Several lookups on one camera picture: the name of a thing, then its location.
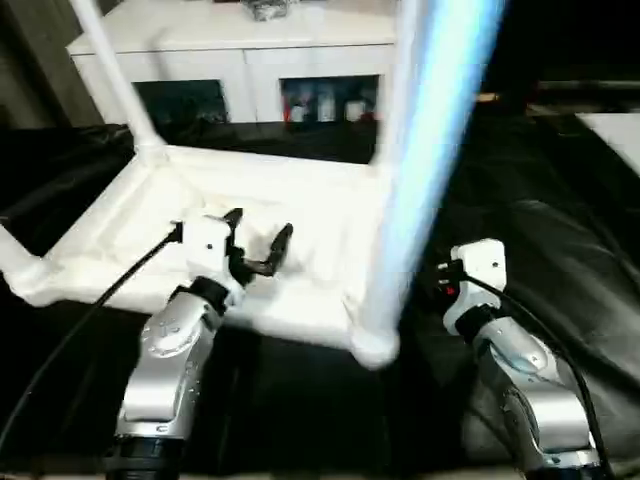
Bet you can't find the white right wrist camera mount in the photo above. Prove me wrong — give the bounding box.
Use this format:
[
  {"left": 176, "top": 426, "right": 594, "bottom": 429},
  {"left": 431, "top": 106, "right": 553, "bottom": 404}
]
[{"left": 442, "top": 238, "right": 507, "bottom": 336}]

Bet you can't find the black camera cable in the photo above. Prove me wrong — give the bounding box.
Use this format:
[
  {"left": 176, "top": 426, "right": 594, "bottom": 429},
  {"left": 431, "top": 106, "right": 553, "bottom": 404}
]
[
  {"left": 0, "top": 222, "right": 184, "bottom": 426},
  {"left": 462, "top": 274, "right": 614, "bottom": 480}
]

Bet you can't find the black right camera cable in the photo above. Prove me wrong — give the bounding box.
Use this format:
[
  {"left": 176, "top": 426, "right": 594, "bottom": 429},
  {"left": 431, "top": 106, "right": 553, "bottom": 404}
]
[{"left": 462, "top": 274, "right": 614, "bottom": 480}]

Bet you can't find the white furniture panel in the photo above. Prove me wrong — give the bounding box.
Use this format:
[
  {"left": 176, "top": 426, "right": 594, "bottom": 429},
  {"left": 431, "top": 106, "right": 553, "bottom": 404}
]
[{"left": 574, "top": 112, "right": 640, "bottom": 176}]

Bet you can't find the black plastic bag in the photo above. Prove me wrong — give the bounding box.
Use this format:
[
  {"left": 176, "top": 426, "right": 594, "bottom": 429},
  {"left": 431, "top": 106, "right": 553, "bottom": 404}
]
[{"left": 242, "top": 0, "right": 291, "bottom": 24}]

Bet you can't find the white sideboard cabinet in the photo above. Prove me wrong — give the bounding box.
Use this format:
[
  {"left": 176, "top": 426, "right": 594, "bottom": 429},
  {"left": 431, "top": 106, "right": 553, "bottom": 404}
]
[{"left": 67, "top": 0, "right": 401, "bottom": 124}]

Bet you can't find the white plastic table leg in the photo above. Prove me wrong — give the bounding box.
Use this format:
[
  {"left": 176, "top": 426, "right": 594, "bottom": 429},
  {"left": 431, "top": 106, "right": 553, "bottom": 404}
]
[
  {"left": 372, "top": 0, "right": 434, "bottom": 167},
  {"left": 0, "top": 219, "right": 42, "bottom": 282},
  {"left": 349, "top": 0, "right": 511, "bottom": 352},
  {"left": 69, "top": 0, "right": 169, "bottom": 152}
]

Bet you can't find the white jar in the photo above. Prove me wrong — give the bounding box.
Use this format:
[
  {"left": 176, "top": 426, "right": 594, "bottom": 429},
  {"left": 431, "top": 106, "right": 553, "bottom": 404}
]
[{"left": 317, "top": 89, "right": 336, "bottom": 123}]

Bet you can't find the black left camera cable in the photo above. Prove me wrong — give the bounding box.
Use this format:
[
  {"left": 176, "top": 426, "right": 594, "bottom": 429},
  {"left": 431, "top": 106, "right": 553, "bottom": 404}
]
[{"left": 0, "top": 222, "right": 184, "bottom": 426}]

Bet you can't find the black work mat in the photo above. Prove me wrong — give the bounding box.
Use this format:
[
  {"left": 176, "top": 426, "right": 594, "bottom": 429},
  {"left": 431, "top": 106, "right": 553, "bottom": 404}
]
[{"left": 0, "top": 112, "right": 640, "bottom": 471}]

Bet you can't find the white plastic table top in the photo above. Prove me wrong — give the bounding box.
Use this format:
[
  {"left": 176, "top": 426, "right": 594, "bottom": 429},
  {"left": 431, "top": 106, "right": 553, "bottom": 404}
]
[{"left": 0, "top": 142, "right": 401, "bottom": 371}]

